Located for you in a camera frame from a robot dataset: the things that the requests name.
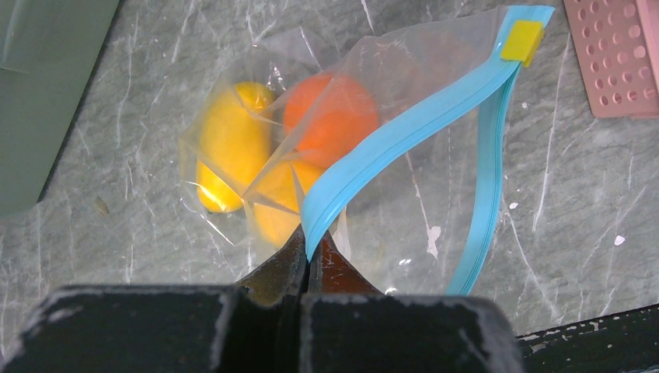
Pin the yellow lemon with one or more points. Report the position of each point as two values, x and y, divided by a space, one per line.
275 225

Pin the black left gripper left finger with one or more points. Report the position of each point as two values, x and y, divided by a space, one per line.
248 326

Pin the pink plastic basket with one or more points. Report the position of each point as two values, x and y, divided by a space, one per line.
616 43

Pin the grey green storage box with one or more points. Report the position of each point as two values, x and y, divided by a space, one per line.
48 52

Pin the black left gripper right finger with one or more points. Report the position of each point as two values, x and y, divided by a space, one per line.
347 325

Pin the orange fruit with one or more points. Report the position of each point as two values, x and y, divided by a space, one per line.
339 113

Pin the yellow mango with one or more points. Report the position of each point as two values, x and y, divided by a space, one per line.
235 139

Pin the clear zip top bag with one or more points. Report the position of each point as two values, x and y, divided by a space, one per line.
414 207

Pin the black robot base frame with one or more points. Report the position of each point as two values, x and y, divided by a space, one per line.
622 342

